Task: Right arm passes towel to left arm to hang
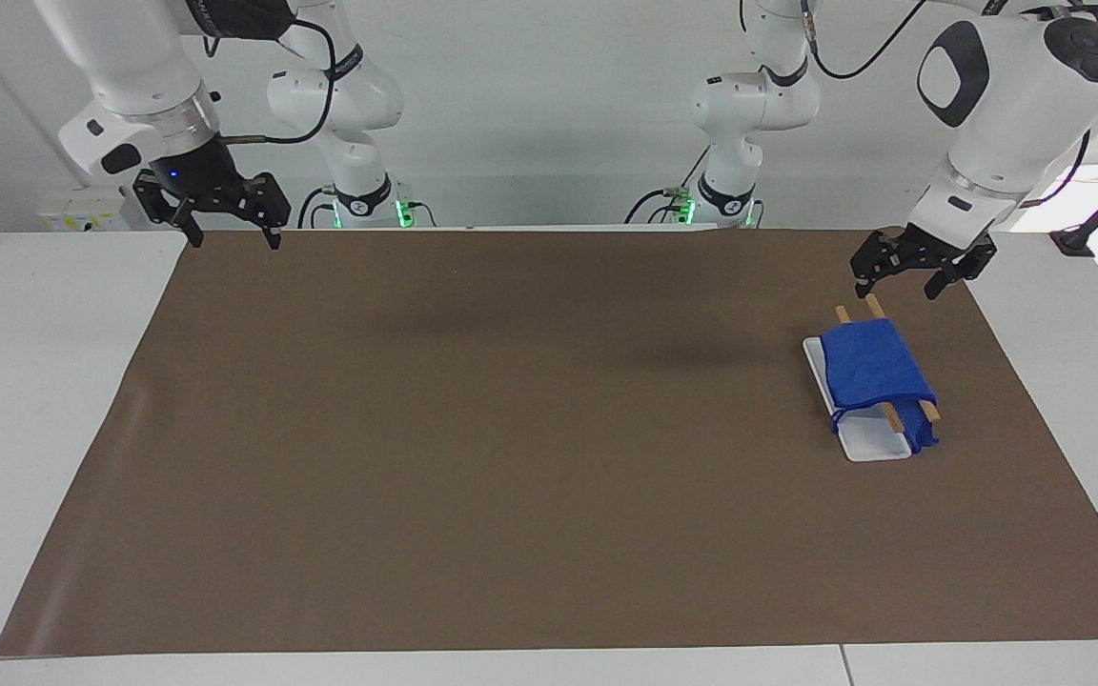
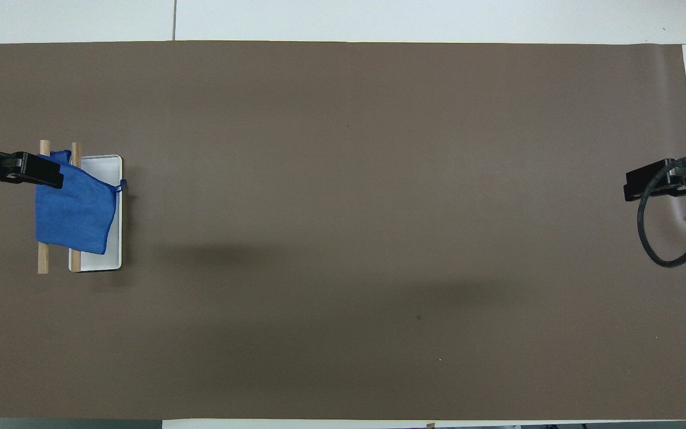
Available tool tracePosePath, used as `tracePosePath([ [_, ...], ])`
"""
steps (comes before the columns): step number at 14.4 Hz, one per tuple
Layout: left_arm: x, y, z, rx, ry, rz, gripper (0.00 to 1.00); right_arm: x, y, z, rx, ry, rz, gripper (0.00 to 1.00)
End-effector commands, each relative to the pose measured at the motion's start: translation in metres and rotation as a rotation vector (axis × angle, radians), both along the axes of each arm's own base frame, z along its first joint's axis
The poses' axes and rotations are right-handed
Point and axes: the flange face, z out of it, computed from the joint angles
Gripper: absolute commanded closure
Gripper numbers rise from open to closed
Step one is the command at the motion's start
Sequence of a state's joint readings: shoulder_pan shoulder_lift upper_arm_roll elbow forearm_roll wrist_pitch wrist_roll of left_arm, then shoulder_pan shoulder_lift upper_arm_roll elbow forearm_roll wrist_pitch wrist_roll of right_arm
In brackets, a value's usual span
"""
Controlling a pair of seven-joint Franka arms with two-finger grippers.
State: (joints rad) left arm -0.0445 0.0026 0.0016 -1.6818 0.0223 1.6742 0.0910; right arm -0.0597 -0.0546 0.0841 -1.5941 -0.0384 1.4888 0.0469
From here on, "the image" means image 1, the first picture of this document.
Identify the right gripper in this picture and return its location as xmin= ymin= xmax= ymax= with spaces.
xmin=132 ymin=137 xmax=294 ymax=252

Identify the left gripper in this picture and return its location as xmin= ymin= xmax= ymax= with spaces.
xmin=849 ymin=223 xmax=999 ymax=302

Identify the blue towel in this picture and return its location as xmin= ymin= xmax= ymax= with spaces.
xmin=818 ymin=318 xmax=942 ymax=451

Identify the white box with yellow label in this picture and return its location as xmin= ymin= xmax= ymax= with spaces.
xmin=34 ymin=184 xmax=132 ymax=232

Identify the black cable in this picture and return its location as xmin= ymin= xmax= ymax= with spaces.
xmin=801 ymin=0 xmax=933 ymax=81
xmin=295 ymin=185 xmax=338 ymax=231
xmin=622 ymin=188 xmax=695 ymax=226
xmin=1020 ymin=128 xmax=1094 ymax=210
xmin=215 ymin=17 xmax=338 ymax=147

